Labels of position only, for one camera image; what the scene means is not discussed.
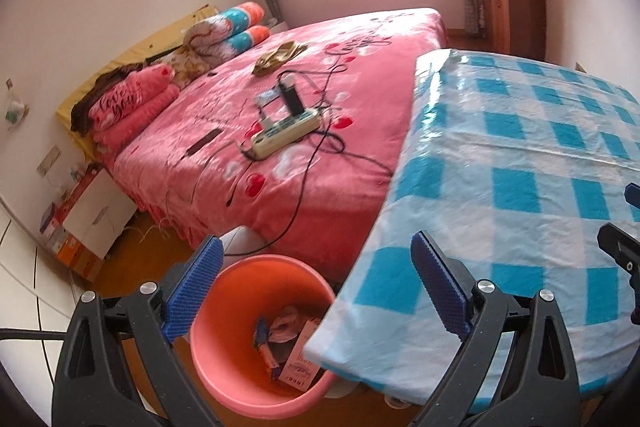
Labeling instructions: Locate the wooden cabinet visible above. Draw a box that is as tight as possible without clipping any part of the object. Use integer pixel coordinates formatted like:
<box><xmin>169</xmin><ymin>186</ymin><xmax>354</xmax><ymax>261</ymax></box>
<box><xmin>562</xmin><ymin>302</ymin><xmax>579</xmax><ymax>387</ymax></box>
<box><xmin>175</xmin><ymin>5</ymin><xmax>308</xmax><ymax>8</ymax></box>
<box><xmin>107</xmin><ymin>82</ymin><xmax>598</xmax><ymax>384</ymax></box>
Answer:
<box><xmin>475</xmin><ymin>0</ymin><xmax>547</xmax><ymax>60</ymax></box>

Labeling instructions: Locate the brown fuzzy cloth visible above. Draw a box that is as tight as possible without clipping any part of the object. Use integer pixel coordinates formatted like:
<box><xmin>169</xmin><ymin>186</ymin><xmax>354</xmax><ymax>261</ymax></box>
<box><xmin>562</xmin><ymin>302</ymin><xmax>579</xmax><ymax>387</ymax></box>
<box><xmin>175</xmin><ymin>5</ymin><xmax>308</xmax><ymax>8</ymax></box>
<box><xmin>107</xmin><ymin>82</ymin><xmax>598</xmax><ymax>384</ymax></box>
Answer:
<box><xmin>70</xmin><ymin>63</ymin><xmax>146</xmax><ymax>132</ymax></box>

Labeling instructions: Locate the beige floral quilt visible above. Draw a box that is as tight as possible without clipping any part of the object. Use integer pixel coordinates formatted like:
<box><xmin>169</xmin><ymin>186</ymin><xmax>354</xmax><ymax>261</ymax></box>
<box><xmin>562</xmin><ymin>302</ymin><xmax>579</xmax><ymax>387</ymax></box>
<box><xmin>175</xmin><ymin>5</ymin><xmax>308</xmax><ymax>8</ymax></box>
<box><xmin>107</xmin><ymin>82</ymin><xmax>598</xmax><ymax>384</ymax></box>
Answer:
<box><xmin>157</xmin><ymin>52</ymin><xmax>213</xmax><ymax>90</ymax></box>

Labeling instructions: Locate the blue white checkered tablecloth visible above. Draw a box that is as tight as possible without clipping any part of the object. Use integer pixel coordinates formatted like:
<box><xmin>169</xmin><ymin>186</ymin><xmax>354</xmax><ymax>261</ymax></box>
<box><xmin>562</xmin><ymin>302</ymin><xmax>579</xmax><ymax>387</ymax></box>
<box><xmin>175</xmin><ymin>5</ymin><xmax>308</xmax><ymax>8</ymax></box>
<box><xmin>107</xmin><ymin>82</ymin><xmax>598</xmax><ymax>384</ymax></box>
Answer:
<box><xmin>304</xmin><ymin>48</ymin><xmax>640</xmax><ymax>413</ymax></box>

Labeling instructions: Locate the red orange box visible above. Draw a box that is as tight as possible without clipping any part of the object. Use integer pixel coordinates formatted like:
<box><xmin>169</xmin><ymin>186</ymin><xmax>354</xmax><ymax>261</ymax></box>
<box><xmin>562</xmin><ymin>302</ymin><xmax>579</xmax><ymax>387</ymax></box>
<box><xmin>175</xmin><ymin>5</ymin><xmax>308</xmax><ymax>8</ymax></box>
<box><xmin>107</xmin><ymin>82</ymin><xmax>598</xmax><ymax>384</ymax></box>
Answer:
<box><xmin>60</xmin><ymin>162</ymin><xmax>101</xmax><ymax>218</ymax></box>

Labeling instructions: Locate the cream power strip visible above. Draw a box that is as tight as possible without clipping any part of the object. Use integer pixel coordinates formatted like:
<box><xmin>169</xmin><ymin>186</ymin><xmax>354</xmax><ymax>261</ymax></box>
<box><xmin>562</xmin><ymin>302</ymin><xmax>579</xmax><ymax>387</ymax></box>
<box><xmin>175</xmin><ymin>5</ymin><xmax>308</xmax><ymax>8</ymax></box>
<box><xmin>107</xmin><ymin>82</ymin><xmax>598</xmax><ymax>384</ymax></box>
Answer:
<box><xmin>250</xmin><ymin>108</ymin><xmax>321</xmax><ymax>159</ymax></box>

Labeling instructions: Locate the yellow headboard mat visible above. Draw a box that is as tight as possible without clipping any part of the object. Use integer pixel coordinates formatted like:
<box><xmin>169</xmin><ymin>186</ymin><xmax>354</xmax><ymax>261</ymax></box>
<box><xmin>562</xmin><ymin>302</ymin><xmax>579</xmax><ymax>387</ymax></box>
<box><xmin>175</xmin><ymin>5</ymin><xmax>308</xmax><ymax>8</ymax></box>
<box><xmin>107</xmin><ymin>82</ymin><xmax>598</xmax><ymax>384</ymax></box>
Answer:
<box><xmin>55</xmin><ymin>4</ymin><xmax>218</xmax><ymax>152</ymax></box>

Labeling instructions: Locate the orange plastic bucket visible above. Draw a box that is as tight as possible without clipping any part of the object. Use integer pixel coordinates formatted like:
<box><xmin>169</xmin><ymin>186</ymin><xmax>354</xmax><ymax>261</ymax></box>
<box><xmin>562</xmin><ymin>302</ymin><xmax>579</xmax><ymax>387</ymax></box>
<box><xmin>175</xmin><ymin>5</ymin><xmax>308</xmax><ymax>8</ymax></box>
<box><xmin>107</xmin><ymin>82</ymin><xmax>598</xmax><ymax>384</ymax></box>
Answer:
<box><xmin>189</xmin><ymin>253</ymin><xmax>337</xmax><ymax>419</ymax></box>

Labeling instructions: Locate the black flat strip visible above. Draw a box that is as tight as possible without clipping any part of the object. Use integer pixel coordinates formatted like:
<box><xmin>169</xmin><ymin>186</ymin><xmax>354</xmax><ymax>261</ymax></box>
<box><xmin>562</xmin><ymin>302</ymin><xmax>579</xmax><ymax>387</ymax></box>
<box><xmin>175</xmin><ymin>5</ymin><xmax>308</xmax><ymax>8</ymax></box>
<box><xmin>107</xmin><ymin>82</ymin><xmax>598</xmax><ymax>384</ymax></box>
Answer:
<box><xmin>185</xmin><ymin>129</ymin><xmax>221</xmax><ymax>158</ymax></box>

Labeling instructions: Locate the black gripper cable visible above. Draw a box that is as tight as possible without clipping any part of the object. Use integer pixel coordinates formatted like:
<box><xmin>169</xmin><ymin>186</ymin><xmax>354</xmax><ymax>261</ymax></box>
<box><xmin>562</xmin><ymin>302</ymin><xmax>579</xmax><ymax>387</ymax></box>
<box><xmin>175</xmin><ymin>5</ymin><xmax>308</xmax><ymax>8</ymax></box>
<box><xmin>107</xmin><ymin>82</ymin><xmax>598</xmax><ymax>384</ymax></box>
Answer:
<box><xmin>0</xmin><ymin>328</ymin><xmax>68</xmax><ymax>341</ymax></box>

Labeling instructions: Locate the black and white packet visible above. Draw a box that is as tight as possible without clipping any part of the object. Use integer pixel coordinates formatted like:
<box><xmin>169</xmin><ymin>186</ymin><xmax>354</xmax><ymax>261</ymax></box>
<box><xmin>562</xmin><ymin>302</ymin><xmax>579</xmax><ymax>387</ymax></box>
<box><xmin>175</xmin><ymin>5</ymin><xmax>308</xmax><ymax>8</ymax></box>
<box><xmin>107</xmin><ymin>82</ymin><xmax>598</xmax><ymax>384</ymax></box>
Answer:
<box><xmin>279</xmin><ymin>319</ymin><xmax>321</xmax><ymax>388</ymax></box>

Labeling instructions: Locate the orange cardboard box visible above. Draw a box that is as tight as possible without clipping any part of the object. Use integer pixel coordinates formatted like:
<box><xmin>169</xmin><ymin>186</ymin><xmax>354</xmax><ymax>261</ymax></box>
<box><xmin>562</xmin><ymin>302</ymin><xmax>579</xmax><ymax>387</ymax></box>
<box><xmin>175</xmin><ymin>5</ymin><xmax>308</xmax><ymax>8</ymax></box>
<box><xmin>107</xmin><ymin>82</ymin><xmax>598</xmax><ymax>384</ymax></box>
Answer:
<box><xmin>47</xmin><ymin>232</ymin><xmax>103</xmax><ymax>283</ymax></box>

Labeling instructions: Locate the wall socket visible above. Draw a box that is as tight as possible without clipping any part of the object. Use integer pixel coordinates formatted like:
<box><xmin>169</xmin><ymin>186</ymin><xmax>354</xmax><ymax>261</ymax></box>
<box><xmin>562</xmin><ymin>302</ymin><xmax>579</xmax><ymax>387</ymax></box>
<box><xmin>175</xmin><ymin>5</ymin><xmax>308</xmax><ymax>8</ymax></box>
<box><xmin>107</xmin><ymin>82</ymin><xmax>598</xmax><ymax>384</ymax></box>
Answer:
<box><xmin>37</xmin><ymin>146</ymin><xmax>62</xmax><ymax>178</ymax></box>

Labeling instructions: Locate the plastic bag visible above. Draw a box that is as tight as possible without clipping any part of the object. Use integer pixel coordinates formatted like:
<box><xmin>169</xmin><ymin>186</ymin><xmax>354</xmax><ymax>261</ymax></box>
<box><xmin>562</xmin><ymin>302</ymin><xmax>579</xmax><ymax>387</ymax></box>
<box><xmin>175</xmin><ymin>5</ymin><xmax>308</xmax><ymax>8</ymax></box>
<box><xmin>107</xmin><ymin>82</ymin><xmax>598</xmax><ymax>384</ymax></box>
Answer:
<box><xmin>4</xmin><ymin>79</ymin><xmax>28</xmax><ymax>130</ymax></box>

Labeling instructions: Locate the pink folded blanket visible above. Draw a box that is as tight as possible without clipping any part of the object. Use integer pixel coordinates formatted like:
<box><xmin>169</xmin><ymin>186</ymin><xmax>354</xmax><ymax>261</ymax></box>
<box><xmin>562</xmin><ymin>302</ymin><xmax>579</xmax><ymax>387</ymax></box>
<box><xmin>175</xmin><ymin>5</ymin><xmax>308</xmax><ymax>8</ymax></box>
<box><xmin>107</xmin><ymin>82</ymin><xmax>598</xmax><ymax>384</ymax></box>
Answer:
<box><xmin>87</xmin><ymin>66</ymin><xmax>180</xmax><ymax>148</ymax></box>

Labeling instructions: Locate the gold cloth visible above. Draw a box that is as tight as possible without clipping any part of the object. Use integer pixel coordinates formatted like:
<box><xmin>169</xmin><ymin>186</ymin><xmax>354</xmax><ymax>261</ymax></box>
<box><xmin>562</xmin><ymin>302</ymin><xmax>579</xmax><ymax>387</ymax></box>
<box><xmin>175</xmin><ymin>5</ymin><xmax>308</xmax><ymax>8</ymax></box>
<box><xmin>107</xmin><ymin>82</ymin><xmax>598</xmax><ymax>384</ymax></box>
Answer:
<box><xmin>252</xmin><ymin>42</ymin><xmax>308</xmax><ymax>76</ymax></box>

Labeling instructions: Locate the black charger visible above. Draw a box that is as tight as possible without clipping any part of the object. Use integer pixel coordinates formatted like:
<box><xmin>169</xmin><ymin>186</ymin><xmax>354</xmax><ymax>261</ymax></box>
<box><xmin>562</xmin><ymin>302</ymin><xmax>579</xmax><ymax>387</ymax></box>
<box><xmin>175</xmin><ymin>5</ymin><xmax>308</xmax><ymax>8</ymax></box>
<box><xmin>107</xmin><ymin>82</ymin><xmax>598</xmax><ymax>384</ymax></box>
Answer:
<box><xmin>279</xmin><ymin>79</ymin><xmax>304</xmax><ymax>115</ymax></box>

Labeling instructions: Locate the bed with pink bedspread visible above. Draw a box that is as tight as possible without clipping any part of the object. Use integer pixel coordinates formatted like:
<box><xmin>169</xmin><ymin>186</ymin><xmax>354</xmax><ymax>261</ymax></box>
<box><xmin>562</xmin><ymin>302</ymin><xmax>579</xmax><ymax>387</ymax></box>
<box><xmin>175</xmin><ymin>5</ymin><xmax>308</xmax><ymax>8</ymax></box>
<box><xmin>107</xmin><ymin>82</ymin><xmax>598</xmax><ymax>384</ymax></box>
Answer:
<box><xmin>92</xmin><ymin>7</ymin><xmax>448</xmax><ymax>273</ymax></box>

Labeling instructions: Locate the cartoon print snack packet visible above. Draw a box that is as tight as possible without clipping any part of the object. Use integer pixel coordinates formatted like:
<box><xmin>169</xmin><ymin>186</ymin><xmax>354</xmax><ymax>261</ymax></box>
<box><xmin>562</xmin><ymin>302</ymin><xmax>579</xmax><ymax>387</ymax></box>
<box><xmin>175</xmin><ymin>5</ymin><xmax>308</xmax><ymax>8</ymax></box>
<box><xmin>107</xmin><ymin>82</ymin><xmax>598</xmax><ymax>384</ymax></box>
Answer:
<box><xmin>270</xmin><ymin>304</ymin><xmax>308</xmax><ymax>343</ymax></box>

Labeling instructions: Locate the black power cable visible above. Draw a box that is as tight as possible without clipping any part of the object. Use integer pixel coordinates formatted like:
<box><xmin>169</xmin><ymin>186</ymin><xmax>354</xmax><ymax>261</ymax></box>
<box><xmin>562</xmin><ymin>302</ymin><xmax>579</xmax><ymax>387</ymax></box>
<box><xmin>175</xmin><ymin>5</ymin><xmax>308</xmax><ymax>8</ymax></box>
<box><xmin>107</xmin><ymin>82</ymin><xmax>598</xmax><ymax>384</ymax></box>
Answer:
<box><xmin>227</xmin><ymin>72</ymin><xmax>396</xmax><ymax>258</ymax></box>

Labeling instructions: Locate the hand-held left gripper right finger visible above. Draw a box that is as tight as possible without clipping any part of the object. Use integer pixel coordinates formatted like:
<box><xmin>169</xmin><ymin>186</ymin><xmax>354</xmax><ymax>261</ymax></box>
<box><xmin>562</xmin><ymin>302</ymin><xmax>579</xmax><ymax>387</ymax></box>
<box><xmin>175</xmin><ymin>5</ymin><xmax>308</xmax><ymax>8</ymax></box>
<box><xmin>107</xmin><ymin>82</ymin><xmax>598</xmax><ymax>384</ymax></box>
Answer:
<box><xmin>410</xmin><ymin>230</ymin><xmax>583</xmax><ymax>427</ymax></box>

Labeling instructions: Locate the dark blue orange packet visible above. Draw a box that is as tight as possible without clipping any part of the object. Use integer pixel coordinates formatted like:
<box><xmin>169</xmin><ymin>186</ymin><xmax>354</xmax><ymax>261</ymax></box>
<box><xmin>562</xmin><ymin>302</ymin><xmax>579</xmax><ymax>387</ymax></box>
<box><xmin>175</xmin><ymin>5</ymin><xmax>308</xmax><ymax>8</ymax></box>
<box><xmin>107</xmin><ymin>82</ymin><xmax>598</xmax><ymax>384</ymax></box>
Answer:
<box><xmin>254</xmin><ymin>317</ymin><xmax>278</xmax><ymax>380</ymax></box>

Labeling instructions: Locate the teal orange bolster pillow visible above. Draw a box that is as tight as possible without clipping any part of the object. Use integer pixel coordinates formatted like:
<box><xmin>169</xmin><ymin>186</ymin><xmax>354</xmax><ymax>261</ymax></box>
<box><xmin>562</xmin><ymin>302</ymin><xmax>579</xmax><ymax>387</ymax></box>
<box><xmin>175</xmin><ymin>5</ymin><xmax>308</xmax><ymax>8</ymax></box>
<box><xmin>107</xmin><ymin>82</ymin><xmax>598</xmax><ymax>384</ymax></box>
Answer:
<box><xmin>220</xmin><ymin>2</ymin><xmax>266</xmax><ymax>32</ymax></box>
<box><xmin>227</xmin><ymin>25</ymin><xmax>270</xmax><ymax>52</ymax></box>

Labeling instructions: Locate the white pink floral quilt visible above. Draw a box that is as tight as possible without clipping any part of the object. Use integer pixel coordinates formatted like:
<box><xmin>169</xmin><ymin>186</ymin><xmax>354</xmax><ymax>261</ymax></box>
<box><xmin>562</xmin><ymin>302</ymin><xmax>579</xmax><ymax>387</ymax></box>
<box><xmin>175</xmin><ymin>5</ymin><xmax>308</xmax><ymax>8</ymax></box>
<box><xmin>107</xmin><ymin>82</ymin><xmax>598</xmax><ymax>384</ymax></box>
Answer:
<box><xmin>184</xmin><ymin>18</ymin><xmax>236</xmax><ymax>60</ymax></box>

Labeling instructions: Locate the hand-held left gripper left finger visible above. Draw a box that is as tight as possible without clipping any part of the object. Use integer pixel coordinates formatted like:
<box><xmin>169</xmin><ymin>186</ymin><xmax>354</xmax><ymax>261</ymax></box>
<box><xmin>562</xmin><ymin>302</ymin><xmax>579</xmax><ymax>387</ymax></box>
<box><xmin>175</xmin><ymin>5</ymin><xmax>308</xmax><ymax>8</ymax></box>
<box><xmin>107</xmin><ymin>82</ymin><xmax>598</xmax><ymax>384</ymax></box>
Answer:
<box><xmin>51</xmin><ymin>235</ymin><xmax>225</xmax><ymax>427</ymax></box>

